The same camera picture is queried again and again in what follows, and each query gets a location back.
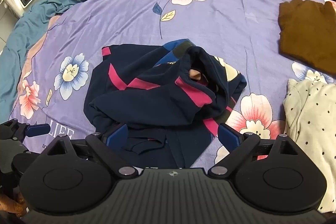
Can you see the purple floral bed sheet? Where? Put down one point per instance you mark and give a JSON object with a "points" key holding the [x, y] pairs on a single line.
{"points": [[243, 33]]}

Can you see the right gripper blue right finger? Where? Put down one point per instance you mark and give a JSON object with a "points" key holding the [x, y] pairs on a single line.
{"points": [[228, 137]]}

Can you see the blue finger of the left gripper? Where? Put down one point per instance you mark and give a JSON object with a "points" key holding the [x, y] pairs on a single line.
{"points": [[37, 130]]}

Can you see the navy Mickey Mouse sweater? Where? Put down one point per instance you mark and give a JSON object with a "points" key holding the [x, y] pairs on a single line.
{"points": [[171, 98]]}

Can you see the teal blanket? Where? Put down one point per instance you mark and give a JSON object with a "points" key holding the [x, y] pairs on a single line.
{"points": [[28, 30]]}

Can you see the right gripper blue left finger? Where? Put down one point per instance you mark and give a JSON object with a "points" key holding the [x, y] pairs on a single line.
{"points": [[117, 136]]}

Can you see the cream polka dot garment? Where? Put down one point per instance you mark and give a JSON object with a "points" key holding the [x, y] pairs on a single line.
{"points": [[310, 116]]}

